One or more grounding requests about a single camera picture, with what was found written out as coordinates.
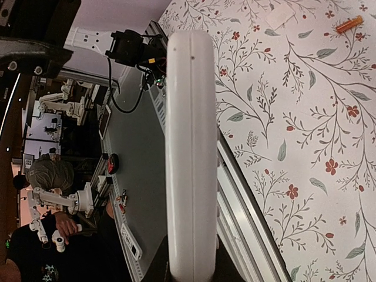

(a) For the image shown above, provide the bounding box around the white red remote control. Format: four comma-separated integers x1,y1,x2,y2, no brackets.
165,31,217,281

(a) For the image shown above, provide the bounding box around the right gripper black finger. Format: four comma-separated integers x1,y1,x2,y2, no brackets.
1,0,81,78

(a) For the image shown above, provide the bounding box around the orange battery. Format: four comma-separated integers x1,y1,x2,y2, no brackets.
335,15,364,33

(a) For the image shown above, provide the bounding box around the white battery cover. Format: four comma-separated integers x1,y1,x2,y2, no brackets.
265,4,296,30

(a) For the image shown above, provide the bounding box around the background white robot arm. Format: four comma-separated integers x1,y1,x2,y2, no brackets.
38,79,93,126

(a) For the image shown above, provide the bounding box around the spare white remote control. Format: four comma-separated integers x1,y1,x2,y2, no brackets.
120,223,143,261

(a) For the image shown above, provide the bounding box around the white tablet device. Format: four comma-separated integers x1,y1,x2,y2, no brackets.
99,105,112,140

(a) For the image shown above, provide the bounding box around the red black computer mouse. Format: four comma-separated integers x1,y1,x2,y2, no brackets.
107,153,119,175

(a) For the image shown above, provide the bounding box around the person in black shirt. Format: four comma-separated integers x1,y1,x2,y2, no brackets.
5,154,124,282

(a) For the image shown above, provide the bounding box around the floral patterned table mat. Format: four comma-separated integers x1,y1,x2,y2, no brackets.
159,1,375,281

